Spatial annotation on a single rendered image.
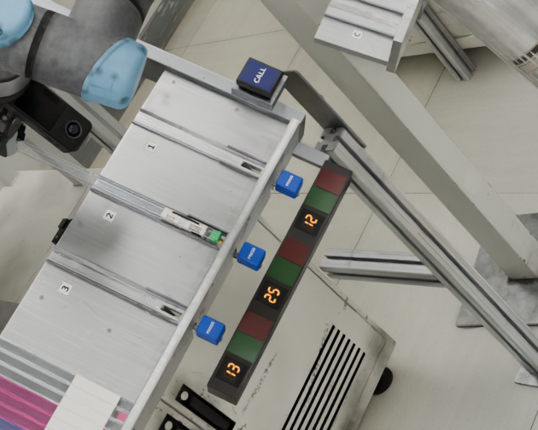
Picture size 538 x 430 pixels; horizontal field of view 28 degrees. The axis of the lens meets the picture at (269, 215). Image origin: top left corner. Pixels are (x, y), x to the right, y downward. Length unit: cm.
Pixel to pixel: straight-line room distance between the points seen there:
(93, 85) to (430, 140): 80
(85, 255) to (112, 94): 30
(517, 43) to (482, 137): 143
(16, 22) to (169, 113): 39
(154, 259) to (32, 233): 69
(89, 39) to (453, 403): 111
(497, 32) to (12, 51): 49
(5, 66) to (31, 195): 99
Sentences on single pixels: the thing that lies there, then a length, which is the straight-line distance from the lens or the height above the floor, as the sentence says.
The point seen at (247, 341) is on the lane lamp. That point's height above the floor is 66.
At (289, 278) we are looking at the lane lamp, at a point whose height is 65.
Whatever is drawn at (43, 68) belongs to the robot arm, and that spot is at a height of 107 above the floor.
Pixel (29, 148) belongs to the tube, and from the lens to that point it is 142.
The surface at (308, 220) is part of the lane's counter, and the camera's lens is 138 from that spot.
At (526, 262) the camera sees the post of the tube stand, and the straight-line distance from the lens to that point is 199.
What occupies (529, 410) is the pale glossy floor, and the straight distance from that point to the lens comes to 189.
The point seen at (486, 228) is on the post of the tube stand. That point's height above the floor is 18.
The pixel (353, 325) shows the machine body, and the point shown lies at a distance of 195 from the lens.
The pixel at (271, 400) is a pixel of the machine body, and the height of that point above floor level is 28.
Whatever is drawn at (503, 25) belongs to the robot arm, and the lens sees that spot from 93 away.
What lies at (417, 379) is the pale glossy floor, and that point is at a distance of 205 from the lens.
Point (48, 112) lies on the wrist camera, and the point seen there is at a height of 99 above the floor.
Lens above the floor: 144
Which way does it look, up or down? 33 degrees down
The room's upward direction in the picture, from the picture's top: 47 degrees counter-clockwise
